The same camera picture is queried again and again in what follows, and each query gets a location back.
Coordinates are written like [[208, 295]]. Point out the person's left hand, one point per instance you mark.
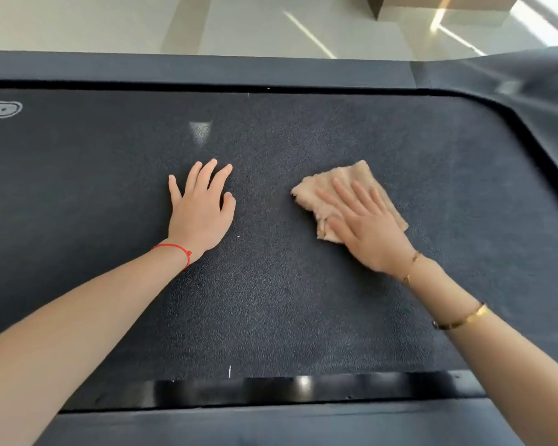
[[200, 218]]

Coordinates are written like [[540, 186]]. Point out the person's right hand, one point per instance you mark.
[[376, 241]]

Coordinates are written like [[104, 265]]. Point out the beige cleaning cloth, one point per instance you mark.
[[307, 190]]

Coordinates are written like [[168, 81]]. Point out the black treadmill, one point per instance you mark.
[[121, 181]]

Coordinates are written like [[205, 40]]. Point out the person's right forearm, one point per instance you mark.
[[497, 362]]

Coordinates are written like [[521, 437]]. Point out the person's left forearm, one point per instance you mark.
[[69, 343]]

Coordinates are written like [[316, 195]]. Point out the gold bangle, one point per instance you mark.
[[465, 320]]

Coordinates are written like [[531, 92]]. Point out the brown wooden column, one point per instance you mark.
[[437, 0]]

